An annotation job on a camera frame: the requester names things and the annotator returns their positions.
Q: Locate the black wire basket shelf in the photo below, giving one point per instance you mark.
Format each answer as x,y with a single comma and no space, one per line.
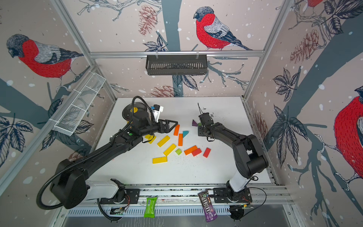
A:
163,65

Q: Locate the yellow block bottom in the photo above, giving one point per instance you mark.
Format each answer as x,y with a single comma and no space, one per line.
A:
159,160

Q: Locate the purple candy packet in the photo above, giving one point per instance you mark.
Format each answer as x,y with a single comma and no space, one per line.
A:
209,211

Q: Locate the teal triangle block centre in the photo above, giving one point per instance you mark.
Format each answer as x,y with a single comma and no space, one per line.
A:
185,133

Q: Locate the red block right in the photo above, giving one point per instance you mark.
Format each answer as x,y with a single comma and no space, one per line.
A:
206,152

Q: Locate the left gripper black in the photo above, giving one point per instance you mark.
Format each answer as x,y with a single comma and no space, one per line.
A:
166,129

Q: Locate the white wire basket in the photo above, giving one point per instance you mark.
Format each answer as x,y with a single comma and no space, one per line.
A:
74,113

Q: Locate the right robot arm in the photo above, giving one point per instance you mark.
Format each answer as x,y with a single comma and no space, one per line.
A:
248,155

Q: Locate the orange long block upper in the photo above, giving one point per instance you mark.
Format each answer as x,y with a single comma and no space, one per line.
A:
176,132

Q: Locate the yellow block centre upper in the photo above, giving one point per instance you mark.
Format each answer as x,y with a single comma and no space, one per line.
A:
163,141

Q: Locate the yellow block centre lower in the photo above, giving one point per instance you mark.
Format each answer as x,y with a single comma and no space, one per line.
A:
169,149

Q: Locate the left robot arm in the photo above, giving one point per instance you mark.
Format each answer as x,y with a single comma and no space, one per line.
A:
68,187

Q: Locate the red block left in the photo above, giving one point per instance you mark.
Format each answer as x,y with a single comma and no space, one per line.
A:
196,152

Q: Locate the glass pot lid yellow knob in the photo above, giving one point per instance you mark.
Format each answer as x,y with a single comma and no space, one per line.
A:
129,110

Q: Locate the light green small block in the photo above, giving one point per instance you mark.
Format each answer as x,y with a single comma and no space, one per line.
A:
178,151

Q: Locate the green snack packet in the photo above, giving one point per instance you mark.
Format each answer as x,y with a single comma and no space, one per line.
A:
150,207

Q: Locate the orange long block middle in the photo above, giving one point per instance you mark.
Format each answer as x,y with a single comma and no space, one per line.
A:
180,140

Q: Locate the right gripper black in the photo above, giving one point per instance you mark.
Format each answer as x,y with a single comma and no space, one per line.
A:
200,130

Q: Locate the orange long block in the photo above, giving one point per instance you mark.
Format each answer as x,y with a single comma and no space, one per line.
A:
176,132
180,140

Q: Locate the red block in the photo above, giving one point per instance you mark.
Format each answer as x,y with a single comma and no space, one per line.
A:
196,152
206,152

